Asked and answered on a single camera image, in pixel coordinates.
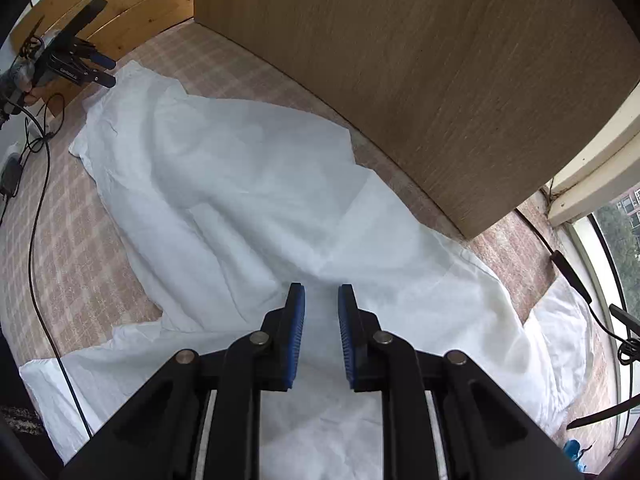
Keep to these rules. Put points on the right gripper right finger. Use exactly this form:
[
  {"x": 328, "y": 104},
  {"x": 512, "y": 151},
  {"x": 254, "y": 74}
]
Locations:
[{"x": 441, "y": 414}]

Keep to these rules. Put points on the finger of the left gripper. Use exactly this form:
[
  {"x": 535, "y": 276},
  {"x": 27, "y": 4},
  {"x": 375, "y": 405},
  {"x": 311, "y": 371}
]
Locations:
[
  {"x": 84, "y": 74},
  {"x": 87, "y": 51}
]

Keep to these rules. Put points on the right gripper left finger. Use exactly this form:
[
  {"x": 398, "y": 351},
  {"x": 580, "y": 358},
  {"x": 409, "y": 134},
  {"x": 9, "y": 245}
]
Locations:
[{"x": 199, "y": 414}]

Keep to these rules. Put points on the white shirt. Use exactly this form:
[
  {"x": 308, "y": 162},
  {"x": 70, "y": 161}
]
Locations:
[{"x": 221, "y": 205}]

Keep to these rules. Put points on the left gloved hand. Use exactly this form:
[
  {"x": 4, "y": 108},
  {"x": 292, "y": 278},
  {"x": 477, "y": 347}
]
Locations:
[{"x": 17, "y": 90}]

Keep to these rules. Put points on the pine wood cabinet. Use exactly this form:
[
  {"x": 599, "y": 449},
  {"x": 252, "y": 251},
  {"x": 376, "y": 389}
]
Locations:
[{"x": 118, "y": 29}]

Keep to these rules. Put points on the blue cloth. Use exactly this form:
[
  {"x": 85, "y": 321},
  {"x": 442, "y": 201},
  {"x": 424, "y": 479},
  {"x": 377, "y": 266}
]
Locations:
[{"x": 575, "y": 452}]

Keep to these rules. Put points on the pink plaid tablecloth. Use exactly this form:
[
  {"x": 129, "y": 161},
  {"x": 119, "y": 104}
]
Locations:
[{"x": 66, "y": 281}]

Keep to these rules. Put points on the wooden board panel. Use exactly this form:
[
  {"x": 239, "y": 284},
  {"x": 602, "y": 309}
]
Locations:
[{"x": 480, "y": 102}]

